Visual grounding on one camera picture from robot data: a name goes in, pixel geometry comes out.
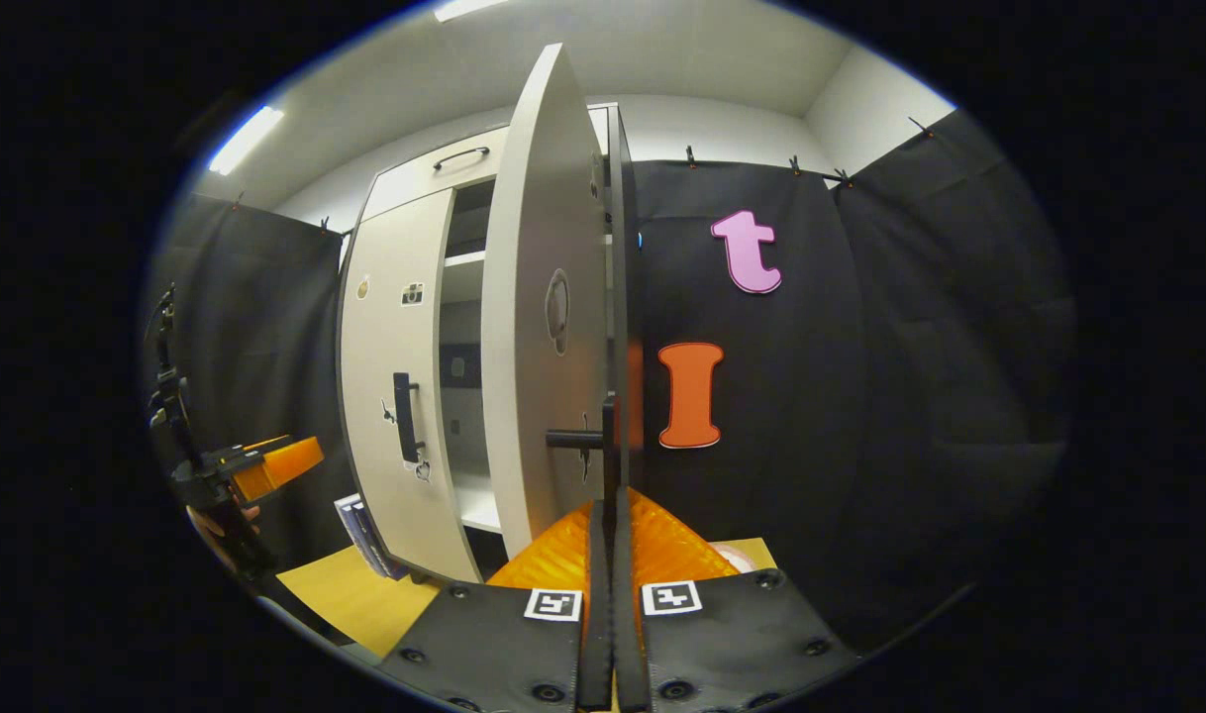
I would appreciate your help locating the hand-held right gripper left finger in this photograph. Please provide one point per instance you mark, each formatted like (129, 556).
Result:
(595, 644)

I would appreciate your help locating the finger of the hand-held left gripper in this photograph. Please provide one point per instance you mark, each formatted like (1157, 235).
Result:
(281, 465)

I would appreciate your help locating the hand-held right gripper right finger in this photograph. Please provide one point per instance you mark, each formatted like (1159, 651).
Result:
(631, 644)

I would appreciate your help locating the beige cabinet door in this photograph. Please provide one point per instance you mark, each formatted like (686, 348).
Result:
(390, 347)
(524, 297)

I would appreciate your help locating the double-door shoe cabinet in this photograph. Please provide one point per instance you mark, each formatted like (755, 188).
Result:
(459, 327)

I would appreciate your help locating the white cabinet shelf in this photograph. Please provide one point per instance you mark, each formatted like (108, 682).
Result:
(479, 510)
(464, 260)

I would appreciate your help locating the beige cabinet drawer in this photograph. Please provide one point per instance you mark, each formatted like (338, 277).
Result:
(415, 178)

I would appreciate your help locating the dark blue and white box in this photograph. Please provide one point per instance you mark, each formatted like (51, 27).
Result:
(365, 540)

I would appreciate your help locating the ceiling light panel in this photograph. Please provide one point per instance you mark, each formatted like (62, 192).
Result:
(464, 8)
(247, 139)

